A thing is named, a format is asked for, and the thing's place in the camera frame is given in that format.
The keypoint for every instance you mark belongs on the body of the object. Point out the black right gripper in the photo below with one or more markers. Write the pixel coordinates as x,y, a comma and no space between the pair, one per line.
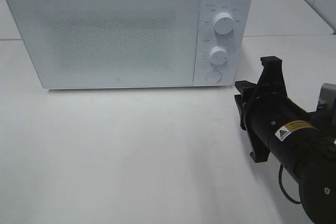
264,107

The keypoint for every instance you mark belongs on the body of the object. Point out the white round door-release button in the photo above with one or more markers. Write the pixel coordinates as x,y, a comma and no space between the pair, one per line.
214,76

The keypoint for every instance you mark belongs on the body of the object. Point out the white microwave knob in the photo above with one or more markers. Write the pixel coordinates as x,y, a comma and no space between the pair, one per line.
223,22
218,55

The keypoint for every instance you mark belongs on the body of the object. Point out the white microwave door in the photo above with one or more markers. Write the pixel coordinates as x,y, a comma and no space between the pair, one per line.
78,44

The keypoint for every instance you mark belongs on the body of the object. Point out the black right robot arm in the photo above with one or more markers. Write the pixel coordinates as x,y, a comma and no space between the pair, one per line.
303,142

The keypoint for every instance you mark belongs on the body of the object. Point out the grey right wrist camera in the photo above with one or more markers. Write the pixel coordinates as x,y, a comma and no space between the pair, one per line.
326,100

